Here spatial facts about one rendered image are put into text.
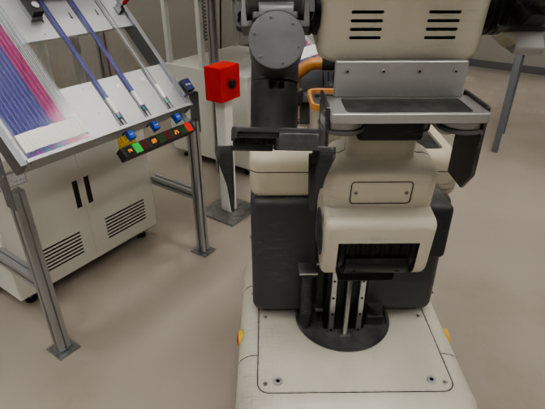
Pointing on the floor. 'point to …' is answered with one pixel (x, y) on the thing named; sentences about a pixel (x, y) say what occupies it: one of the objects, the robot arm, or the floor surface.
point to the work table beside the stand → (508, 101)
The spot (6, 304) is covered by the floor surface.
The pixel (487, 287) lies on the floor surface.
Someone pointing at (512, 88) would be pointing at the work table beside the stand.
